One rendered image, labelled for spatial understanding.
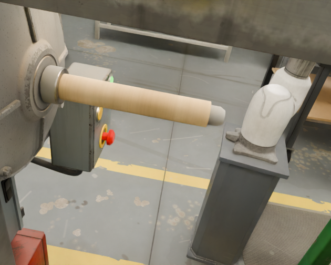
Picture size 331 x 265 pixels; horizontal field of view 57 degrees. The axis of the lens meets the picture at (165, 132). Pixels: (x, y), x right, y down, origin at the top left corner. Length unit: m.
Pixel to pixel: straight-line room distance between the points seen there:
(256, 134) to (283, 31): 1.06
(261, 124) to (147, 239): 0.92
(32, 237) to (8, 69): 0.73
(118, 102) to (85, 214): 1.51
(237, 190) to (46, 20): 1.09
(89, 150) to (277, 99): 0.74
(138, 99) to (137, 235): 1.45
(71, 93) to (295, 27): 0.27
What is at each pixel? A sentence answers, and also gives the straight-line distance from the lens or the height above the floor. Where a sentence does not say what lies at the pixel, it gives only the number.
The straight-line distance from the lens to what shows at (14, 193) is 0.87.
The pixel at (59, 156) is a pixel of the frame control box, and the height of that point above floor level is 0.95.
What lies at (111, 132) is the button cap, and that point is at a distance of 0.75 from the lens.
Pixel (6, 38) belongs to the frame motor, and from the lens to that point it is 0.35.
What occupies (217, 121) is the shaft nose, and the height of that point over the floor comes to 1.25.
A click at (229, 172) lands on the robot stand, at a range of 1.29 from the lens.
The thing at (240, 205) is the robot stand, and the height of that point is 0.47.
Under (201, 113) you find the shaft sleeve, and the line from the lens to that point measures 0.36.
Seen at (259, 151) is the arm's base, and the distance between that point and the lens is 1.27.
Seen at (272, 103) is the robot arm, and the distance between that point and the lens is 1.19.
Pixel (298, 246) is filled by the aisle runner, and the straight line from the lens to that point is 2.04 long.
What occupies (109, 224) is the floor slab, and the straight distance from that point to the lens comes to 1.80.
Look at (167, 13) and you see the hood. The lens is 0.17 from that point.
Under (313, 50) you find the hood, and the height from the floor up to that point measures 1.39.
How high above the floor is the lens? 1.44
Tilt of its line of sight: 35 degrees down
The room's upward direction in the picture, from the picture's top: 11 degrees clockwise
